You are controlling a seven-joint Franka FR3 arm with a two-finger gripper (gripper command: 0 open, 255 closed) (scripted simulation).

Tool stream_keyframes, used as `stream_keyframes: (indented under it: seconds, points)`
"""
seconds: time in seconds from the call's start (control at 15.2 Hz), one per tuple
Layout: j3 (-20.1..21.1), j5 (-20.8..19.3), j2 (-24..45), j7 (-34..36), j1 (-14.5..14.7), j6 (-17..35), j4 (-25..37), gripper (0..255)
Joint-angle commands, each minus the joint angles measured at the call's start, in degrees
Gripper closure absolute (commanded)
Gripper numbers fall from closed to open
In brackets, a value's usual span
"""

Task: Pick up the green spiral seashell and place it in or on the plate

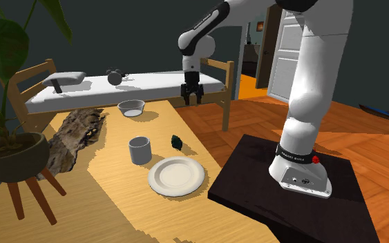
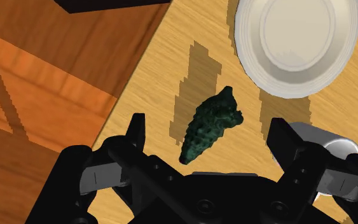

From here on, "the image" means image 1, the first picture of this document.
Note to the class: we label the dark round alarm clock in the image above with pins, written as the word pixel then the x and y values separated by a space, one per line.
pixel 114 77

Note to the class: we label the grey cup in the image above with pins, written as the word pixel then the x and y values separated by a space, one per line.
pixel 140 150

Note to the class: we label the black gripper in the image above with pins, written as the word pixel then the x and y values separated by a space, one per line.
pixel 191 80

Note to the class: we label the white plate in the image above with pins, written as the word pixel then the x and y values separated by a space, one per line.
pixel 176 176

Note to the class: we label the clear glass bowl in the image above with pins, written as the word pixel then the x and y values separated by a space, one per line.
pixel 131 108

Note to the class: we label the brown rough bark slab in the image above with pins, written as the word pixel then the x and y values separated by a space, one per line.
pixel 74 134

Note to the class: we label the wooden bed with white mattress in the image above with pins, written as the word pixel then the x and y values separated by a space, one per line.
pixel 89 92

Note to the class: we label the black robot stand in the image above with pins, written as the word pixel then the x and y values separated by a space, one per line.
pixel 281 202

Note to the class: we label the grey pillow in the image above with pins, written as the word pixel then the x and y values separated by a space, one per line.
pixel 64 78

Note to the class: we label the potted plant on wooden stand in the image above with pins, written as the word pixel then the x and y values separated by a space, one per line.
pixel 9 101

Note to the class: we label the white panel door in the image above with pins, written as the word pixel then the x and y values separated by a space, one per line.
pixel 286 53

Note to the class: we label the small dark green object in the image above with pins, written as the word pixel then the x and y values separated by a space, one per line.
pixel 176 142

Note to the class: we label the dark brown open door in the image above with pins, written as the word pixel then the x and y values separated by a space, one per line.
pixel 265 50

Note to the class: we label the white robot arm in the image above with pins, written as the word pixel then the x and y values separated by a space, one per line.
pixel 310 84

